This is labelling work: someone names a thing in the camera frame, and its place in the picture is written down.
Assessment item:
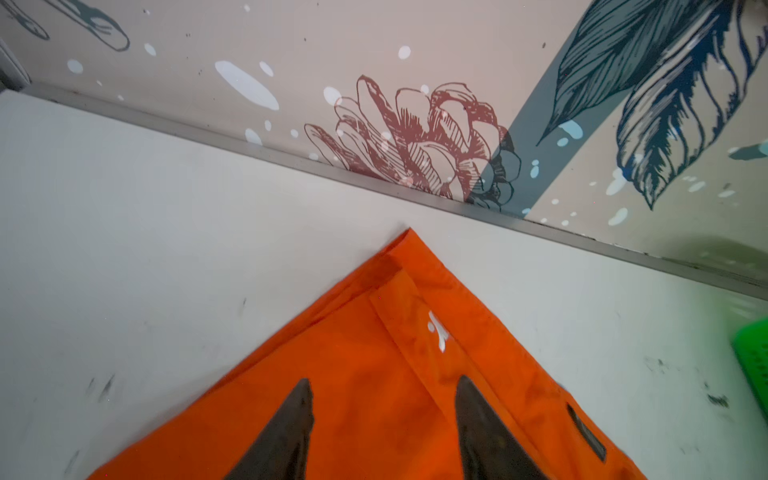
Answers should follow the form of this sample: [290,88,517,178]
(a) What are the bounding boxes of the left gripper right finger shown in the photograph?
[455,376,546,480]

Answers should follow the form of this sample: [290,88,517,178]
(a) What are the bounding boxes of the orange shorts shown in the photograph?
[94,230,641,479]

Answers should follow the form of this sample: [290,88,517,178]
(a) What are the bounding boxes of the green plastic basket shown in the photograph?
[732,318,768,417]

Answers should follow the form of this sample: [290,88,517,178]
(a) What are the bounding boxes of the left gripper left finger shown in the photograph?
[225,378,314,480]

